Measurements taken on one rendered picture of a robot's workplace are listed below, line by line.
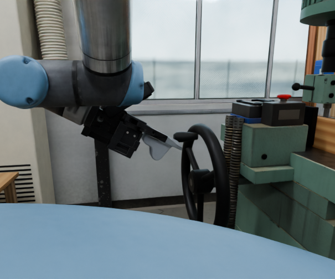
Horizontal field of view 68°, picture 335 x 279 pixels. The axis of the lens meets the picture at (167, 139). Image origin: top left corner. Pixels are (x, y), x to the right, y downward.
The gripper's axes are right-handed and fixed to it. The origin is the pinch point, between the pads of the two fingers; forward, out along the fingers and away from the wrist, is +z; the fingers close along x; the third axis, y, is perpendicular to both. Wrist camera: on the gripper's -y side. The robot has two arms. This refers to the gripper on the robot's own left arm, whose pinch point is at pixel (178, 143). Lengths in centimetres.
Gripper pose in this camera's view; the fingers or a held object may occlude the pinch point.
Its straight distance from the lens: 56.8
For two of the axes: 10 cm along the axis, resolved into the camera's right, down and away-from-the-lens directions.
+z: 8.7, 4.4, 2.3
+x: 1.9, 1.4, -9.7
